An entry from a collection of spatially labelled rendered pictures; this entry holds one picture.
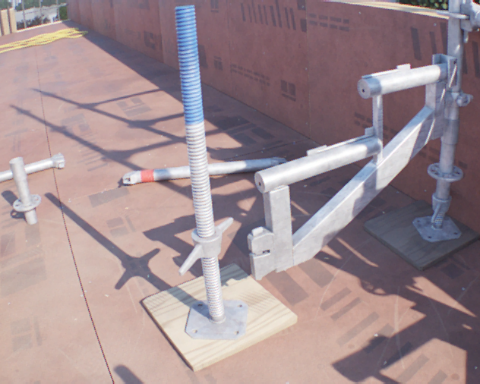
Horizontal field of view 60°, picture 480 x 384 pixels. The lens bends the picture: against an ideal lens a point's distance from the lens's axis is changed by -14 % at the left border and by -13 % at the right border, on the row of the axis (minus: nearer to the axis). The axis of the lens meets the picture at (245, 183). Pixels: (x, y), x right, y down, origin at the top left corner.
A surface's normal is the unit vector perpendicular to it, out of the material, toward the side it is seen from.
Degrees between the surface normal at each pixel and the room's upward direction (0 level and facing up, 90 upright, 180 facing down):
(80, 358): 0
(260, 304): 0
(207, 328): 0
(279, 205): 90
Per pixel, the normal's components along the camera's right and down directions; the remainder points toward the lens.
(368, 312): -0.06, -0.90
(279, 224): 0.44, 0.37
